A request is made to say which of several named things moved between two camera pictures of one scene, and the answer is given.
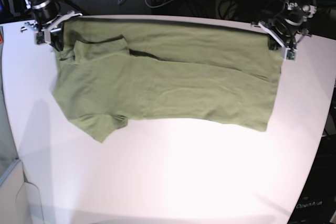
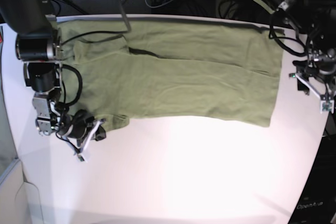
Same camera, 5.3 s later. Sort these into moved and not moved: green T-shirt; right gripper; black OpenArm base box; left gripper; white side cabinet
Moved: left gripper; right gripper
Not moved: white side cabinet; black OpenArm base box; green T-shirt
